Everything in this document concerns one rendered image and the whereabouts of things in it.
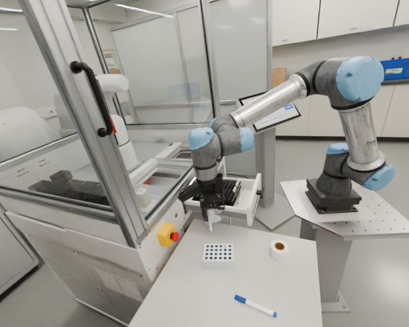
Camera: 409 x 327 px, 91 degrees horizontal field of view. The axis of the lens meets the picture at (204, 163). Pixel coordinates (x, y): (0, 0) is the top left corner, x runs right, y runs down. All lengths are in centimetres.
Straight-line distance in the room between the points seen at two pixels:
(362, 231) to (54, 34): 124
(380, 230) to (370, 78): 67
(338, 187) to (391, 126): 299
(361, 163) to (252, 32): 180
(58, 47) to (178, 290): 83
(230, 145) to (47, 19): 51
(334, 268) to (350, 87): 105
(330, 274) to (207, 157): 114
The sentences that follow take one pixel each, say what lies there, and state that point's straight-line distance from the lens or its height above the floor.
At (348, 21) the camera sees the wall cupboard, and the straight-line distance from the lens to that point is 402.
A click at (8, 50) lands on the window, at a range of 76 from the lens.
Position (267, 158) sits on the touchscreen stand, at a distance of 196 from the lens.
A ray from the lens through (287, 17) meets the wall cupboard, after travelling 401.
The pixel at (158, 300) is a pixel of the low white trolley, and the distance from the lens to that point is 90.
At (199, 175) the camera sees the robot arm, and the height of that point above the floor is 120.
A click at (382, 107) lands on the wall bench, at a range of 393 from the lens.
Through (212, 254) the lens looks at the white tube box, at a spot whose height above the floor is 79.
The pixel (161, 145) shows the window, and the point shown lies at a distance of 86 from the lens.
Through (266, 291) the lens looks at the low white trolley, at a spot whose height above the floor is 76.
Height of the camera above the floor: 150
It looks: 27 degrees down
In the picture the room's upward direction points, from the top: 9 degrees counter-clockwise
